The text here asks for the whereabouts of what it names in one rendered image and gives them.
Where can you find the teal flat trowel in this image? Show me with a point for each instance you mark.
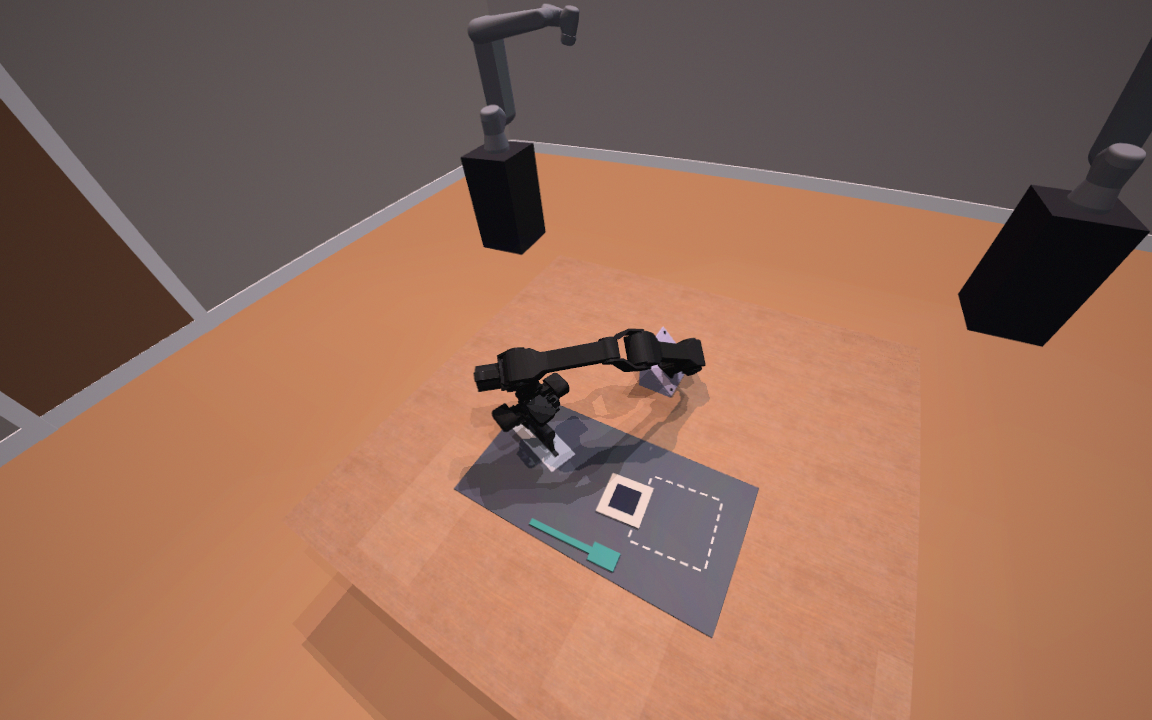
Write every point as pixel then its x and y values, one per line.
pixel 598 554

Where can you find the beige square tile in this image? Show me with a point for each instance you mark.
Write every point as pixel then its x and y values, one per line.
pixel 625 500

